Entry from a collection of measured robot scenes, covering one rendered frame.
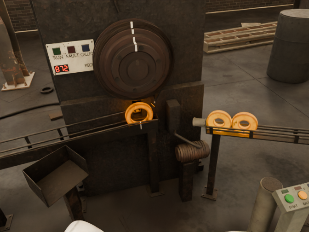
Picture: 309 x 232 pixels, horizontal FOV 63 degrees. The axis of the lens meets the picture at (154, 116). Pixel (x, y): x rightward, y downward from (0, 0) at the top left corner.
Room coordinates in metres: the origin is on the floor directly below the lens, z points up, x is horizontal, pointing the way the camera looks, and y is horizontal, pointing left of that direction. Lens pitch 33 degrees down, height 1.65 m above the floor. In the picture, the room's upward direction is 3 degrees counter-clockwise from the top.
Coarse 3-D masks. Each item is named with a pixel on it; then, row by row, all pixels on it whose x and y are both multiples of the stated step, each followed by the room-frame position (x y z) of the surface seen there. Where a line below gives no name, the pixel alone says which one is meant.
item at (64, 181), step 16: (48, 160) 1.06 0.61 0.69; (64, 160) 1.13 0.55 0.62; (80, 160) 1.05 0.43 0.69; (32, 176) 0.98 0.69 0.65; (48, 176) 1.03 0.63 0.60; (64, 176) 1.02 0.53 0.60; (80, 176) 1.00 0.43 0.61; (48, 192) 0.91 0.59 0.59; (64, 192) 0.90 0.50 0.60; (80, 208) 1.00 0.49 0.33
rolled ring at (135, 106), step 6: (138, 102) 1.39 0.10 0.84; (132, 108) 1.36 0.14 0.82; (138, 108) 1.37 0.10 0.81; (144, 108) 1.38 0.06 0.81; (150, 108) 1.39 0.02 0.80; (126, 114) 1.35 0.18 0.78; (150, 114) 1.38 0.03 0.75; (126, 120) 1.35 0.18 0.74; (132, 120) 1.38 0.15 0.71; (144, 120) 1.39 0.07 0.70
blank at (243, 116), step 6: (240, 114) 1.27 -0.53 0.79; (246, 114) 1.26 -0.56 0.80; (234, 120) 1.28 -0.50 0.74; (240, 120) 1.26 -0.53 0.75; (246, 120) 1.25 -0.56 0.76; (252, 120) 1.24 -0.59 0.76; (234, 126) 1.28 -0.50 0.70; (240, 126) 1.28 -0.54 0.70; (246, 126) 1.28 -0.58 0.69; (252, 126) 1.24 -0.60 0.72
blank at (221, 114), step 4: (212, 112) 1.35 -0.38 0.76; (216, 112) 1.33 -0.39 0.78; (220, 112) 1.32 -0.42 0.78; (224, 112) 1.32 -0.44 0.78; (208, 116) 1.35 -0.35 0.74; (212, 116) 1.33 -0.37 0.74; (216, 116) 1.32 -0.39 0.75; (220, 116) 1.31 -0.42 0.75; (224, 116) 1.30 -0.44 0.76; (228, 116) 1.30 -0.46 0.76; (208, 120) 1.34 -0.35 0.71; (212, 120) 1.33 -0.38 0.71; (224, 120) 1.30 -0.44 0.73; (228, 120) 1.29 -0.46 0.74; (208, 124) 1.34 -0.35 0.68; (212, 124) 1.33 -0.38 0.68; (216, 124) 1.33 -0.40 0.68; (220, 124) 1.34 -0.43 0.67; (224, 124) 1.30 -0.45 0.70; (228, 124) 1.29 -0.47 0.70; (216, 128) 1.32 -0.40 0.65
